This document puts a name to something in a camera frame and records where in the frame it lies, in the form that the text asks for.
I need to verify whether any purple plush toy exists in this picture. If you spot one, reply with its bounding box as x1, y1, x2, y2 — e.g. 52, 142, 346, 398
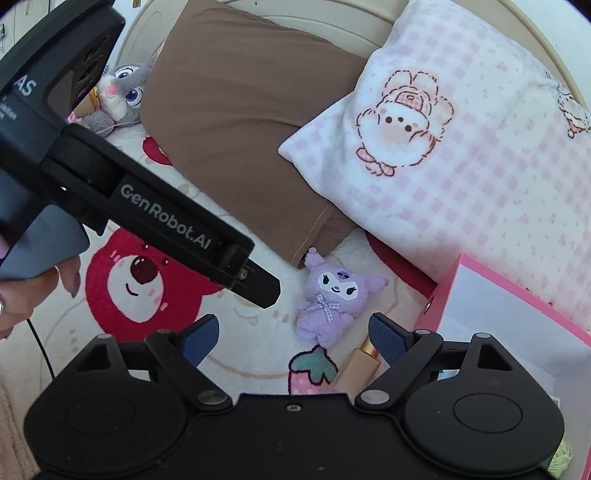
295, 248, 389, 349

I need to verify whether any pink cardboard box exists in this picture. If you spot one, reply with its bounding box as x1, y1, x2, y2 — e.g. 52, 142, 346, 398
414, 253, 591, 480

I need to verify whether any pink checkered pillow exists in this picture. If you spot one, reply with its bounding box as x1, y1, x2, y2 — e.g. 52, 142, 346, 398
278, 0, 591, 333

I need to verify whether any brown pillow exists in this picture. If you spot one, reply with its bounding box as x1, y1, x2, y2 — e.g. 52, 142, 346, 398
140, 0, 384, 266

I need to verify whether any cream bed headboard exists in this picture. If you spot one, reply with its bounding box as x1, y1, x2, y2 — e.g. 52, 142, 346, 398
117, 0, 591, 107

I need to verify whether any peach fuzzy cloth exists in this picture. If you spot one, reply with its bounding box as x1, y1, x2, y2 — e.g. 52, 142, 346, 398
0, 381, 40, 480

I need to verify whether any black cable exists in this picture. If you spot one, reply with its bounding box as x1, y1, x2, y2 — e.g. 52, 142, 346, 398
27, 318, 57, 380

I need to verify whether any grey rabbit plush toy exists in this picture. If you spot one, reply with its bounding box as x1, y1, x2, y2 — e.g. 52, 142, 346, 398
74, 46, 158, 139

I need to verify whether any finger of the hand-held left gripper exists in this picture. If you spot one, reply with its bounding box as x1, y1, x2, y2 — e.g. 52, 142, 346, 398
228, 259, 281, 309

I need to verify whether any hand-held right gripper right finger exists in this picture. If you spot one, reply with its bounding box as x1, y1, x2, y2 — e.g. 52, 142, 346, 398
355, 312, 525, 410

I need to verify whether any green patterned cloth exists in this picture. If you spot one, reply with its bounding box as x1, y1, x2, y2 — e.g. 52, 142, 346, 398
547, 436, 574, 480

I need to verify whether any foundation bottle with gold cap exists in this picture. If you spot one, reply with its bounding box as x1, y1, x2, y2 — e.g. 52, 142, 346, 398
333, 339, 383, 394

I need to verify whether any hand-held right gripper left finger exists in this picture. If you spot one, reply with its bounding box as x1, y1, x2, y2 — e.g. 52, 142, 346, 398
60, 314, 232, 412

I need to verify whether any person's left hand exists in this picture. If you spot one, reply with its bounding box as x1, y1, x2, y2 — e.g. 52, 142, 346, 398
0, 233, 83, 341

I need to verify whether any bear printed blanket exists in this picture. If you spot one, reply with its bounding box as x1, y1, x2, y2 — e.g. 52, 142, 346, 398
0, 111, 439, 402

